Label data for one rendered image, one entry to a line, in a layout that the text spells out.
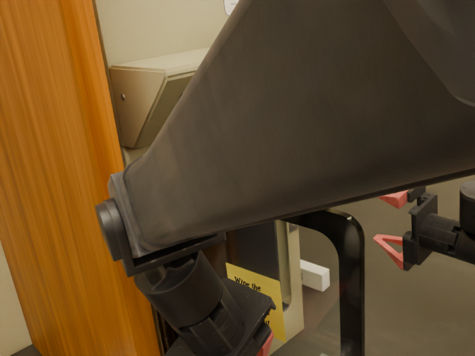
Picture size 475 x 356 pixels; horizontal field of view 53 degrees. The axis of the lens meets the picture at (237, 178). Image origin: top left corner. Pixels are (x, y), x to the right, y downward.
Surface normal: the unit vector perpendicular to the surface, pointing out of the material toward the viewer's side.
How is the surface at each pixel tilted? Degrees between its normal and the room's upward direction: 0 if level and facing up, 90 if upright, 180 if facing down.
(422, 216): 90
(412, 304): 0
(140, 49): 90
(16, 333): 90
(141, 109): 90
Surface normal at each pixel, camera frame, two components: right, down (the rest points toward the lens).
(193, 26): 0.68, 0.20
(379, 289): -0.10, -0.93
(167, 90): 0.55, 0.80
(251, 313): -0.36, -0.71
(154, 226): -0.80, 0.31
